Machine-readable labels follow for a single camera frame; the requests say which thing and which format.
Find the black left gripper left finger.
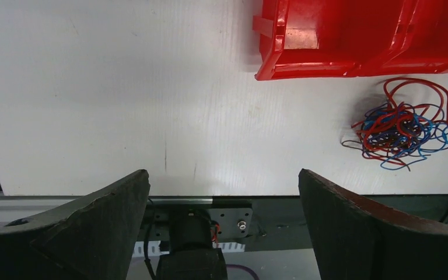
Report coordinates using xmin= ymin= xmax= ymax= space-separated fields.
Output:
xmin=0 ymin=170 xmax=150 ymax=279

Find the middle red plastic bin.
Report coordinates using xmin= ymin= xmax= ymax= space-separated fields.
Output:
xmin=361 ymin=1 xmax=448 ymax=76

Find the coloured cable bundle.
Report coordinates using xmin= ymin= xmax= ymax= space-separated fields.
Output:
xmin=341 ymin=76 xmax=448 ymax=172

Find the left red plastic bin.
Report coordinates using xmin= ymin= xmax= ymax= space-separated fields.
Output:
xmin=253 ymin=1 xmax=412 ymax=81

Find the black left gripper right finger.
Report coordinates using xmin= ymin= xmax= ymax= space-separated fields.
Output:
xmin=298 ymin=169 xmax=448 ymax=279

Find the red plastic bin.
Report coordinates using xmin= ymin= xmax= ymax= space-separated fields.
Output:
xmin=361 ymin=1 xmax=448 ymax=76
xmin=253 ymin=1 xmax=412 ymax=81

